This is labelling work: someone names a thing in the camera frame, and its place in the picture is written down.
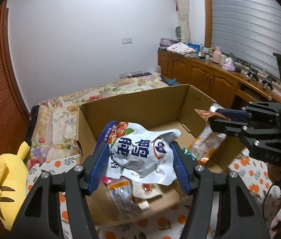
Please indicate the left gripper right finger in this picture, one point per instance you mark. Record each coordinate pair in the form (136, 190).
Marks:
(238, 214)

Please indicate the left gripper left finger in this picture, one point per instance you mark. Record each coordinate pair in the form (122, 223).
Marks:
(40, 216)

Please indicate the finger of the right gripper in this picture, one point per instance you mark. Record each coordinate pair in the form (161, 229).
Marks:
(236, 129)
(235, 115)

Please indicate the copper foil wrapper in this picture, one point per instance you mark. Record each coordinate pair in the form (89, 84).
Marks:
(209, 116)

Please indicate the long white orange snack bag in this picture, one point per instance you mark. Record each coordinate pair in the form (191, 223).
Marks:
(208, 141)

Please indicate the small teal candy wrapper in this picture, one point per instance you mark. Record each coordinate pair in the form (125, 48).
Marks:
(186, 152)

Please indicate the white blue-text snack bag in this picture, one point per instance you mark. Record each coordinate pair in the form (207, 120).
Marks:
(138, 154)

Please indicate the pink snack pack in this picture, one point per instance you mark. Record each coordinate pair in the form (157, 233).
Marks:
(106, 180)

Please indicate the white red-label snack bag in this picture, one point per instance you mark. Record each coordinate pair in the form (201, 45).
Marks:
(145, 190)

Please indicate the person's right hand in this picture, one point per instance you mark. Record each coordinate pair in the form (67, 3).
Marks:
(274, 174)

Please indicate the wooden sideboard cabinet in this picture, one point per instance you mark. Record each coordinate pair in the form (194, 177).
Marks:
(231, 90)

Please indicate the orange-print white tablecloth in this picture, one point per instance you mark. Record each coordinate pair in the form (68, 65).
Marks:
(164, 216)

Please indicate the black clamp on sideboard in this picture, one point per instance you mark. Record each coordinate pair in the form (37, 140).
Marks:
(252, 74)
(267, 82)

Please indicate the pink tissue pack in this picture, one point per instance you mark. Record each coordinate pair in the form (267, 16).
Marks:
(229, 65)

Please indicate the yellow Pikachu plush toy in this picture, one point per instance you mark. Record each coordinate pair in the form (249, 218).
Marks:
(13, 175)

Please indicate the pink bottle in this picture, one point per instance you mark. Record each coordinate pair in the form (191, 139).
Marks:
(217, 55)

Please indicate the blue cloth on floor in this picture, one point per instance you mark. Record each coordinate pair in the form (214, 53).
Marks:
(169, 82)

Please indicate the folded floral cloth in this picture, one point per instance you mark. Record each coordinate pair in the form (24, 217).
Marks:
(181, 49)

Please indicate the floral bed quilt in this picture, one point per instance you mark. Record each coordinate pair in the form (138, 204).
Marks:
(53, 130)

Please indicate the brown cardboard box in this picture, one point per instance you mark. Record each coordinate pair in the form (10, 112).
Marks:
(156, 110)

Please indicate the grey window blind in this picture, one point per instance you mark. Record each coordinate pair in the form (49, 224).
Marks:
(250, 29)

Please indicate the small white fan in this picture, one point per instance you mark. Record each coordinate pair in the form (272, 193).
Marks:
(178, 32)

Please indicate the floral curtain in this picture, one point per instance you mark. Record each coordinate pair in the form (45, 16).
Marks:
(183, 11)

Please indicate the wall socket plate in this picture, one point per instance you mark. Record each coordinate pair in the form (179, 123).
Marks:
(127, 40)

